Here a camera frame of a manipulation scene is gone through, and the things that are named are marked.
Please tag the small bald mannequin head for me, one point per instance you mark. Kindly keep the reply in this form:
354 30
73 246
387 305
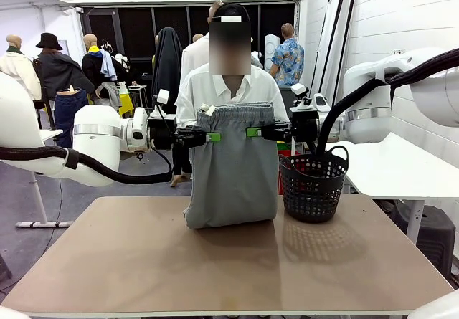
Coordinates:
198 38

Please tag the black plastic laundry basket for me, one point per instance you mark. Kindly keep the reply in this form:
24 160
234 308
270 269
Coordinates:
312 193

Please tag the black framed window wall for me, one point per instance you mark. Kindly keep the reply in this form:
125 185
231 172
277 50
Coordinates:
136 32

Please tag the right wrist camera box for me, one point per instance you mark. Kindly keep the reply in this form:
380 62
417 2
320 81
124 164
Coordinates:
300 90

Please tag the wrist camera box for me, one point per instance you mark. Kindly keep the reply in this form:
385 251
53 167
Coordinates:
300 90
163 96

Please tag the mannequin in cream coat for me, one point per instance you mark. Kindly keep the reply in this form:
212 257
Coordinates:
18 71

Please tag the black plastic stool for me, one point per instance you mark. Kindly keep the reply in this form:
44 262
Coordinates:
430 233

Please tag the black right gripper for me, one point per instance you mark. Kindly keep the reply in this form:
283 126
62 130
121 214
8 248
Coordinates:
305 125

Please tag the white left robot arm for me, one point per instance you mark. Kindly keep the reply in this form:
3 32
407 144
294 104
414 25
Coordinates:
97 143

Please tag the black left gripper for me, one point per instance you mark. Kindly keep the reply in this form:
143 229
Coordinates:
163 134

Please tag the metal frame stool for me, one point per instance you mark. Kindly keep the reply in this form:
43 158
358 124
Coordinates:
140 93

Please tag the yellow cloth table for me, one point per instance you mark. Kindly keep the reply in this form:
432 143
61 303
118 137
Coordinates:
126 104

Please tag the mannequin with yellow scarf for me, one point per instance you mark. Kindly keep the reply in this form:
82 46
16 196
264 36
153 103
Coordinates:
95 64

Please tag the white panel with black frame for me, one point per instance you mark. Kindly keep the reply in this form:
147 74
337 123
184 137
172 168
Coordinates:
328 46
346 39

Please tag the man in blue floral shirt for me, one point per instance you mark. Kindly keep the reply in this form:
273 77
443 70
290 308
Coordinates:
288 61

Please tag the red and green box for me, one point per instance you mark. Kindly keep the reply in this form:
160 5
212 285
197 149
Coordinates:
285 151

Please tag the grey training pants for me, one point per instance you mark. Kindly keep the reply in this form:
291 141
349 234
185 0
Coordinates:
233 179

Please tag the person in white shirt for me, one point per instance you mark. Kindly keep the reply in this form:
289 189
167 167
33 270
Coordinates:
201 89

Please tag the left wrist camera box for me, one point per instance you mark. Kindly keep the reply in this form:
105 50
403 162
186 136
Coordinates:
163 96

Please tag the white desk with T-foot leg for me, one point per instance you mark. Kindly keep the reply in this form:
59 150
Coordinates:
39 204

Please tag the white side table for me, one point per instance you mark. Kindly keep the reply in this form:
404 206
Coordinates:
394 168

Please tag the mannequin in white shirt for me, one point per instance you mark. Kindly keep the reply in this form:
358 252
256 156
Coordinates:
195 57

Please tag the black stand foot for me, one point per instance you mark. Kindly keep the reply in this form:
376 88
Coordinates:
4 267

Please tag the mannequin in black hooded cloak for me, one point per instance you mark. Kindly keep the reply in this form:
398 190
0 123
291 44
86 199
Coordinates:
166 68

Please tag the white standing fan unit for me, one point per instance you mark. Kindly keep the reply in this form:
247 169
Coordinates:
271 50

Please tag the black cap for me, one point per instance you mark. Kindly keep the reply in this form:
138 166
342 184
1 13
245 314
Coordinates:
231 10

